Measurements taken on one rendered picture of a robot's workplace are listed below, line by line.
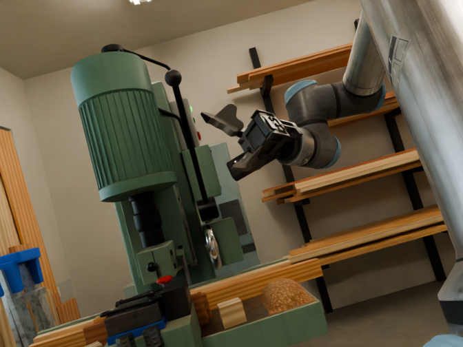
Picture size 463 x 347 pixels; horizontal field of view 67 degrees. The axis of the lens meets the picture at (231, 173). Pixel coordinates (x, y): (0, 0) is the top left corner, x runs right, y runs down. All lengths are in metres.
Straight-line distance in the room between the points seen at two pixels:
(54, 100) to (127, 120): 2.86
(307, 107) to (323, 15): 2.77
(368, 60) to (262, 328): 0.57
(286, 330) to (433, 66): 0.55
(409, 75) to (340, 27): 3.34
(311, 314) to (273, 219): 2.44
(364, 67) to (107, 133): 0.56
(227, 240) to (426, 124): 0.77
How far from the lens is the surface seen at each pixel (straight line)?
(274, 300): 0.72
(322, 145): 0.84
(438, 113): 0.26
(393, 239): 2.86
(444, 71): 0.27
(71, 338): 0.91
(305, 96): 0.90
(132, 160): 0.76
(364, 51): 0.80
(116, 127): 0.78
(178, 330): 0.59
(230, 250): 0.98
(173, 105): 1.15
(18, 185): 2.88
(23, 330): 1.62
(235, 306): 0.70
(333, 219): 3.23
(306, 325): 0.72
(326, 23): 3.60
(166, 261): 0.79
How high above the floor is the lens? 1.12
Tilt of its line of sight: 4 degrees up
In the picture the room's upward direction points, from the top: 16 degrees counter-clockwise
